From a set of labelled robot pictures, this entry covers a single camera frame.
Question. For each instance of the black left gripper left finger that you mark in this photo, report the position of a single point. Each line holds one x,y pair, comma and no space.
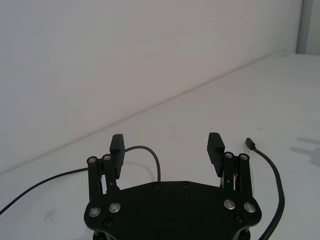
117,155

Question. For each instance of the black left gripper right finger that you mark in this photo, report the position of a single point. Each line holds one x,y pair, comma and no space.
215,150

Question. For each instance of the grey striped post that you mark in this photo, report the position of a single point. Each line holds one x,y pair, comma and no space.
308,25

